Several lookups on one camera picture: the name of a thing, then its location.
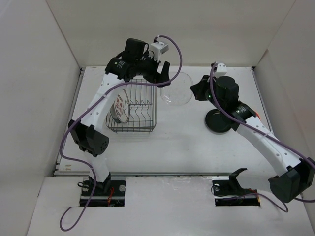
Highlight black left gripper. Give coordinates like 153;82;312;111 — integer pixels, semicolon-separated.
135;51;170;87

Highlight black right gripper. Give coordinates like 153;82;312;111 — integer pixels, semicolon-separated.
190;75;225;112

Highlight clear glass plate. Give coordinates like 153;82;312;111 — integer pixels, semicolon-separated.
160;72;193;106

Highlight black round plate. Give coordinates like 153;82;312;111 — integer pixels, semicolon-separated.
205;109;231;134

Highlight white plate red characters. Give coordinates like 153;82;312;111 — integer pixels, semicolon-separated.
113;88;130;123

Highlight green rimmed white plate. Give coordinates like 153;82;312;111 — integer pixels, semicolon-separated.
109;104;121;123

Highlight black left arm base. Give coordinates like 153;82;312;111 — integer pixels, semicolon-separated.
77;177;126;207

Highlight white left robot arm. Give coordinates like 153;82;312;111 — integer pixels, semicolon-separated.
68;38;170;195

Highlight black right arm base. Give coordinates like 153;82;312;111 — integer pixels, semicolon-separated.
211;168;260;207

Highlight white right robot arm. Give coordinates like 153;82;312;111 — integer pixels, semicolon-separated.
190;75;315;203

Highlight grey wire dish rack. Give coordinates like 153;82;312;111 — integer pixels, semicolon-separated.
104;77;157;133

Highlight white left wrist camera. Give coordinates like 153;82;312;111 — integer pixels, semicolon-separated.
149;41;169;62

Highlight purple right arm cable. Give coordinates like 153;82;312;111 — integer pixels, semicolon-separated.
209;62;315;213

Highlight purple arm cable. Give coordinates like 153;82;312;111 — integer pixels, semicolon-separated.
60;35;183;232
209;62;315;213

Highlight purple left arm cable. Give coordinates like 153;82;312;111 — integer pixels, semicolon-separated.
60;35;183;232

